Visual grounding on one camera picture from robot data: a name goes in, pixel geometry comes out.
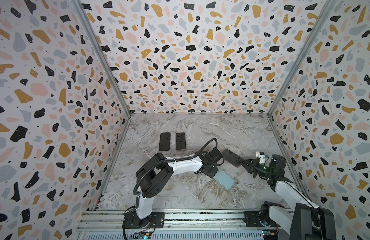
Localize light blue phone case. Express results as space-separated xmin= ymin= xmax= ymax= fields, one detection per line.
xmin=213 ymin=169 xmax=236 ymax=191

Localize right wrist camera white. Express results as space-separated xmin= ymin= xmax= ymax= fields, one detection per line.
xmin=256 ymin=151 xmax=269 ymax=164

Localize right corner aluminium post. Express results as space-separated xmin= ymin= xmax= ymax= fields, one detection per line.
xmin=267 ymin=0 xmax=336 ymax=119

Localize corner aluminium post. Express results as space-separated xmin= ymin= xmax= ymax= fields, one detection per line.
xmin=267 ymin=0 xmax=336 ymax=119
xmin=71 ymin=0 xmax=131 ymax=119

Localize black phone case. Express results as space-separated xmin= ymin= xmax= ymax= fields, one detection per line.
xmin=159 ymin=132 xmax=171 ymax=152

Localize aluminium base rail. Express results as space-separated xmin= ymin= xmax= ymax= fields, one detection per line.
xmin=76 ymin=209 xmax=290 ymax=240

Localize right circuit board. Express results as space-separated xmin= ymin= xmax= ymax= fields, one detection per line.
xmin=262 ymin=230 xmax=278 ymax=240

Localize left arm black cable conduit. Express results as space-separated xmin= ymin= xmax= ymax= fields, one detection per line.
xmin=121 ymin=137 xmax=219 ymax=240

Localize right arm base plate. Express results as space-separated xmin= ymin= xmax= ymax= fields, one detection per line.
xmin=244 ymin=211 xmax=277 ymax=228

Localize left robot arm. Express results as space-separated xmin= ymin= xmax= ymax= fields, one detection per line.
xmin=133 ymin=148 xmax=223 ymax=220

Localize left green circuit board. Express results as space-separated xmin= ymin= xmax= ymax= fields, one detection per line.
xmin=131 ymin=232 xmax=152 ymax=240

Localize left corner aluminium post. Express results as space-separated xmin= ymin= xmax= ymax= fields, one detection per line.
xmin=71 ymin=0 xmax=131 ymax=119

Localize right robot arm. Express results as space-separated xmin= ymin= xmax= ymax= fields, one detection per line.
xmin=243 ymin=155 xmax=337 ymax=240

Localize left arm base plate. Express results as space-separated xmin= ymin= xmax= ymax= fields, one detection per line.
xmin=123 ymin=210 xmax=165 ymax=229

